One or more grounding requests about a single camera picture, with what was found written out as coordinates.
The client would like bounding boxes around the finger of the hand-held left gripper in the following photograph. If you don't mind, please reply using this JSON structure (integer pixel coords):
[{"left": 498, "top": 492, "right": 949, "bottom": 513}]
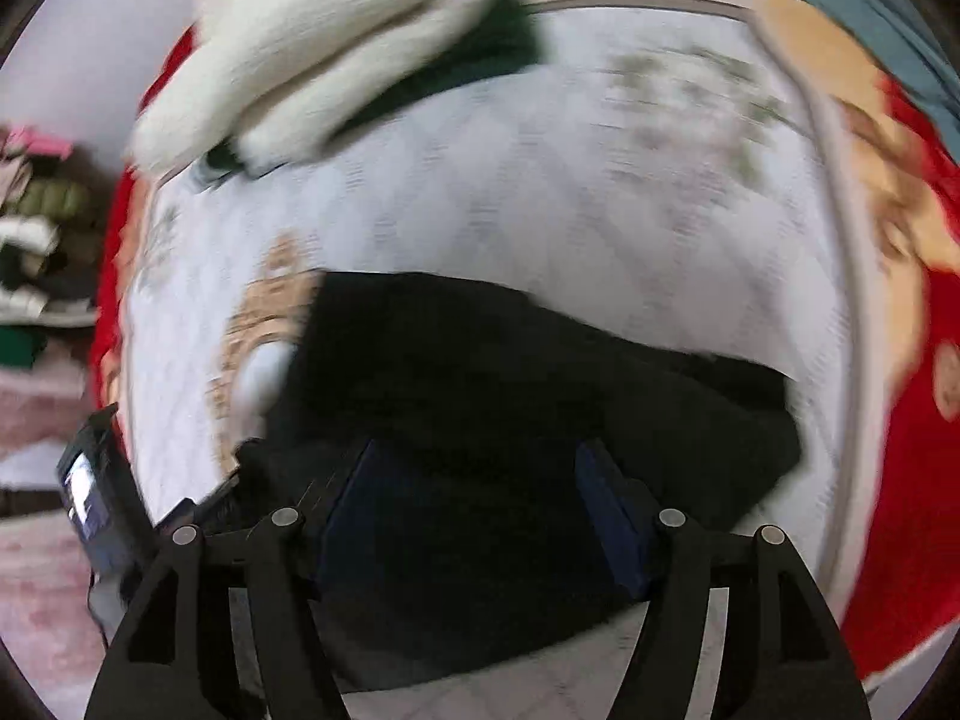
[{"left": 154, "top": 439, "right": 265, "bottom": 542}]

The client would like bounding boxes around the red printed blanket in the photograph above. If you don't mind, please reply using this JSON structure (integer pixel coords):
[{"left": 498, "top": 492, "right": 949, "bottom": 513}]
[{"left": 90, "top": 0, "right": 960, "bottom": 698}]

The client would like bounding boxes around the pile of mixed clothes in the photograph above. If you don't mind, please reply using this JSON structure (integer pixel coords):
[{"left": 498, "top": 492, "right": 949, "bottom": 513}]
[{"left": 0, "top": 120, "right": 102, "bottom": 372}]

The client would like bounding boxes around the white quilted bed cover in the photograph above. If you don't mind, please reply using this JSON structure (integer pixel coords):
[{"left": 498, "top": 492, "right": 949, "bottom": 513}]
[{"left": 112, "top": 0, "right": 863, "bottom": 720}]

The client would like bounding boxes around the black garment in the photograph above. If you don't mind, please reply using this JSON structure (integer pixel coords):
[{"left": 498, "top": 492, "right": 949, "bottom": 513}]
[{"left": 240, "top": 270, "right": 803, "bottom": 695}]

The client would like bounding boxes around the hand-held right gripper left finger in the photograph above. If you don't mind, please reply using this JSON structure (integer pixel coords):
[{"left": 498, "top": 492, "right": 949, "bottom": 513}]
[{"left": 85, "top": 437, "right": 407, "bottom": 720}]

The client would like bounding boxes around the teal cloth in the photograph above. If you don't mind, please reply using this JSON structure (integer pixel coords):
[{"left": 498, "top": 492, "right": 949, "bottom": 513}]
[{"left": 705, "top": 0, "right": 960, "bottom": 158}]

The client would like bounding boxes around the dark green cloth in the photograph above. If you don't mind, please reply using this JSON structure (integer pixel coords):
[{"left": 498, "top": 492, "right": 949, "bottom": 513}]
[{"left": 202, "top": 0, "right": 545, "bottom": 192}]

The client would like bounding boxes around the white knit cloth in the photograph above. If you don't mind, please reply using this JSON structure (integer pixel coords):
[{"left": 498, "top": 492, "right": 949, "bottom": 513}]
[{"left": 131, "top": 0, "right": 518, "bottom": 177}]

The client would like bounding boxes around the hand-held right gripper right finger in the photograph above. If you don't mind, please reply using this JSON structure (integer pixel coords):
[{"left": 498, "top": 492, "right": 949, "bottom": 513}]
[{"left": 576, "top": 437, "right": 872, "bottom": 720}]

